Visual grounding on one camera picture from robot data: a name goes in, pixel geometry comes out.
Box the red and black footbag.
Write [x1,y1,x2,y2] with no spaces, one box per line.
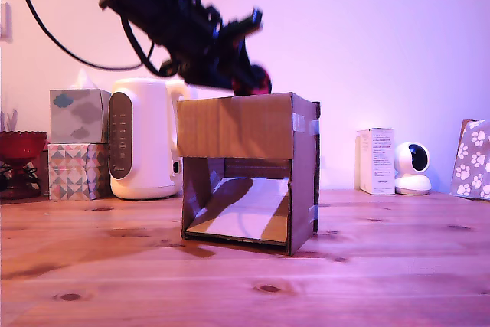
[229,62,273,97]

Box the cardboard dice tower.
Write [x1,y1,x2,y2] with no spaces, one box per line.
[175,92,322,257]

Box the white electric kettle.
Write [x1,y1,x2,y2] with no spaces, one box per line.
[108,77,198,201]

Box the white tissue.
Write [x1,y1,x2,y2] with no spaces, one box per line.
[69,68,99,91]

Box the cloud print tissue box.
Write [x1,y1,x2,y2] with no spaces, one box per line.
[48,88,112,144]

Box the geometric print tissue box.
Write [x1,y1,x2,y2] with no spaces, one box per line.
[47,142,110,201]

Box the white printed carton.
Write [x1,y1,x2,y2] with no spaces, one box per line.
[355,126,395,195]

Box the paw print bag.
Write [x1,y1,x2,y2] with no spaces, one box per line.
[449,119,490,201]

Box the red glass pedestal bowl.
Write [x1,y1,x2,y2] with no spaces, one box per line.
[0,130,49,200]

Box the small white round camera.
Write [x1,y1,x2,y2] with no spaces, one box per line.
[394,141,433,196]

